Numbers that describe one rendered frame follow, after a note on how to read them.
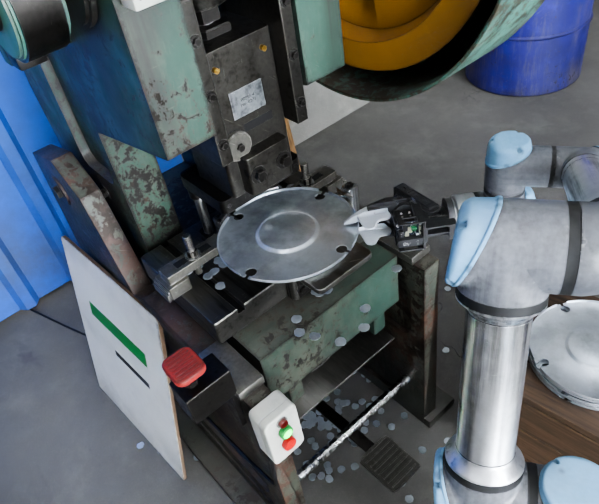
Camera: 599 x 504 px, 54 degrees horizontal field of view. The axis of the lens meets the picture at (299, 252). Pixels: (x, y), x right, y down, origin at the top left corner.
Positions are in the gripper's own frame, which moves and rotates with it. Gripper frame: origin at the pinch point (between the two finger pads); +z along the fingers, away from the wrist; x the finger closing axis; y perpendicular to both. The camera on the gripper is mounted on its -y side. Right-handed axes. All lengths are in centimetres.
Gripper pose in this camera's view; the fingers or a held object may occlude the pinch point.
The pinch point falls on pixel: (350, 222)
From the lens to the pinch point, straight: 118.3
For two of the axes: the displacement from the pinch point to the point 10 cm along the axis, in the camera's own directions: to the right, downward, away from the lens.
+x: 1.4, 7.3, 6.7
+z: -9.9, 1.4, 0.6
